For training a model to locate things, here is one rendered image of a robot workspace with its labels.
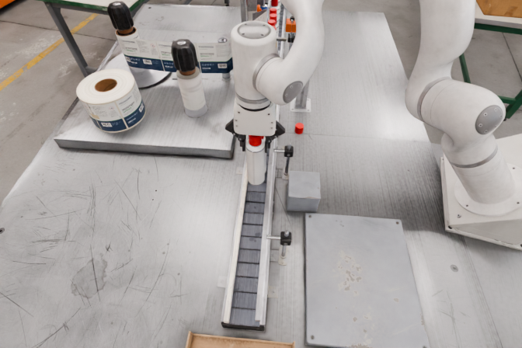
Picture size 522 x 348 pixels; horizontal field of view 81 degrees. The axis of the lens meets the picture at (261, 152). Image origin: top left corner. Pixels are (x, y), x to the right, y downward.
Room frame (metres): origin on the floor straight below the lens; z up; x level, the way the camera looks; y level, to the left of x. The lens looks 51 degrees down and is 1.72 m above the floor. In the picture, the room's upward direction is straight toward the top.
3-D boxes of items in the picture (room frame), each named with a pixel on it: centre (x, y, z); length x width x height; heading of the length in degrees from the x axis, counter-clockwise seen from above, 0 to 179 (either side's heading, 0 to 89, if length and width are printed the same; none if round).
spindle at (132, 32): (1.19, 0.56, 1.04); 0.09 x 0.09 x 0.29
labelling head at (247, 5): (1.40, 0.03, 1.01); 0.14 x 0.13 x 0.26; 175
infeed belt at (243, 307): (0.96, -0.02, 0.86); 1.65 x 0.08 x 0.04; 175
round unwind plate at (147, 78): (1.19, 0.56, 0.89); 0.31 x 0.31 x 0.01
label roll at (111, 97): (0.89, 0.56, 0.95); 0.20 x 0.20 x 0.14
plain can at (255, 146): (0.52, 0.01, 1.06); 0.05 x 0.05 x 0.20
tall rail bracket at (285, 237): (0.33, -0.04, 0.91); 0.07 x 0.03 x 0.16; 85
